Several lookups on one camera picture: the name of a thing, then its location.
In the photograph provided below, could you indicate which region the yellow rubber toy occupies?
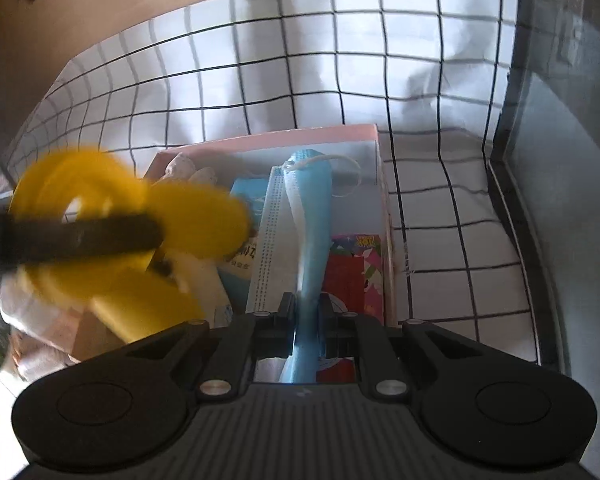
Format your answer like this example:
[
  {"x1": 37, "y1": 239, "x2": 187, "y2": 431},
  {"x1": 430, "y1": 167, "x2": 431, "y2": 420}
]
[{"x1": 7, "y1": 147, "x2": 253, "y2": 346}]

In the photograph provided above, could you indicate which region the blue face mask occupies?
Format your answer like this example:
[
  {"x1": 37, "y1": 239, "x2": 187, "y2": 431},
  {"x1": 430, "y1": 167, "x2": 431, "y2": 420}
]
[{"x1": 245, "y1": 150, "x2": 365, "y2": 386}]

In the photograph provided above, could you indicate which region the pink cardboard box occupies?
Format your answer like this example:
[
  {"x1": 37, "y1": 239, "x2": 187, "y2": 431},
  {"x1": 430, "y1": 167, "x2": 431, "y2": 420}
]
[{"x1": 72, "y1": 124, "x2": 398, "y2": 386}]

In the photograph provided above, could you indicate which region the pink lace scrunchie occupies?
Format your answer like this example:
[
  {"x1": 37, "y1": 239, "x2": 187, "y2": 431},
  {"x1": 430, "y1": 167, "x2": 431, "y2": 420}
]
[{"x1": 162, "y1": 152, "x2": 218, "y2": 191}]

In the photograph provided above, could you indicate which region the red printed tissue packet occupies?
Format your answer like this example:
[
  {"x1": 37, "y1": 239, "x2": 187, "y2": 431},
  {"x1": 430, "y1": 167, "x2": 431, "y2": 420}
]
[{"x1": 315, "y1": 232, "x2": 387, "y2": 386}]

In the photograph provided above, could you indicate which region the black white checkered tablecloth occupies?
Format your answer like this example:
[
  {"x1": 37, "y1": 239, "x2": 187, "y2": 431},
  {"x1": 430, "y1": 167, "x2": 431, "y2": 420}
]
[{"x1": 0, "y1": 0, "x2": 543, "y2": 461}]

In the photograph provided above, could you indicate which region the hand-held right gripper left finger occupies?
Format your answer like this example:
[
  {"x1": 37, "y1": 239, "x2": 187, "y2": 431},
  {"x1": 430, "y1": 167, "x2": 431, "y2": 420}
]
[{"x1": 122, "y1": 292, "x2": 297, "y2": 397}]

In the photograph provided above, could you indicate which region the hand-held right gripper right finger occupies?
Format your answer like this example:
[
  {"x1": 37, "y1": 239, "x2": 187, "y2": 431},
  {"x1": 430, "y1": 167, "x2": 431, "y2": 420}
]
[{"x1": 317, "y1": 292, "x2": 484, "y2": 397}]

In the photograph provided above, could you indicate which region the grey computer case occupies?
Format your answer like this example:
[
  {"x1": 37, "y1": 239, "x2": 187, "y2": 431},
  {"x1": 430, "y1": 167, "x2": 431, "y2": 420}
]
[{"x1": 487, "y1": 0, "x2": 600, "y2": 480}]

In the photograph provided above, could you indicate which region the light blue tissue pack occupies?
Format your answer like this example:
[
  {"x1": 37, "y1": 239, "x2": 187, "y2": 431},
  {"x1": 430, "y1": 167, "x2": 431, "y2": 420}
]
[{"x1": 212, "y1": 177, "x2": 273, "y2": 328}]

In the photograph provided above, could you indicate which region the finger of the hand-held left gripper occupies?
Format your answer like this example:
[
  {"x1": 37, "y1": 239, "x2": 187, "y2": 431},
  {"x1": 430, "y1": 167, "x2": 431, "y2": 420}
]
[{"x1": 0, "y1": 212, "x2": 164, "y2": 277}]

